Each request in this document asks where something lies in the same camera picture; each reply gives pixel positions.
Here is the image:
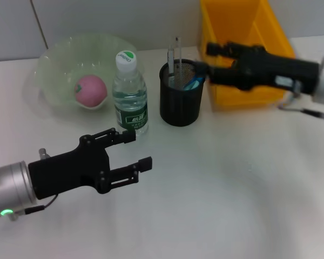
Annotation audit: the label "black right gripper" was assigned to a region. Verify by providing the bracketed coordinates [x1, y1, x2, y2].
[195, 40, 321, 96]

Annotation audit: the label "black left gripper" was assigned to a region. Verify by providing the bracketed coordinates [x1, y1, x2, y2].
[28, 127, 154, 201]

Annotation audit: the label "blue scissors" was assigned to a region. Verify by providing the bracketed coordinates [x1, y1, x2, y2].
[183, 76, 206, 91]

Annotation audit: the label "clear plastic ruler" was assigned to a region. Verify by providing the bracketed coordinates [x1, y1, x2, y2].
[174, 36, 183, 88]

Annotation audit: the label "clear green-label water bottle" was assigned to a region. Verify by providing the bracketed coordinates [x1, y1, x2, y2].
[112, 50, 149, 137]

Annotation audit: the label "silver ballpoint pen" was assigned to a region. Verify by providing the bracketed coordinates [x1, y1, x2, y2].
[167, 47, 176, 86]

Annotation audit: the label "pink toy peach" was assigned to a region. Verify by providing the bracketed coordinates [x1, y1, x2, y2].
[75, 74, 108, 108]

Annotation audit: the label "black mesh pen holder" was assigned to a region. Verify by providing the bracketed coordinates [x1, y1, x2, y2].
[159, 59, 206, 127]

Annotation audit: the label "translucent green fruit plate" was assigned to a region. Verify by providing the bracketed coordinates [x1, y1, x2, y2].
[24, 33, 145, 111]

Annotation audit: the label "yellow plastic bin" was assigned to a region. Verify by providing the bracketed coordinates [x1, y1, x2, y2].
[199, 0, 296, 111]

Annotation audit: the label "left arm cable with plugs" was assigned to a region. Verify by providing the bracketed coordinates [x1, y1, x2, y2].
[8, 147, 59, 221]

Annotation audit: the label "arm cable with plugs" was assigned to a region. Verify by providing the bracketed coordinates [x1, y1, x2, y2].
[278, 80, 324, 125]
[8, 147, 59, 221]

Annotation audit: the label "right arm cable with plugs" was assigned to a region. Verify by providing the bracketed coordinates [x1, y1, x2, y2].
[278, 80, 324, 125]

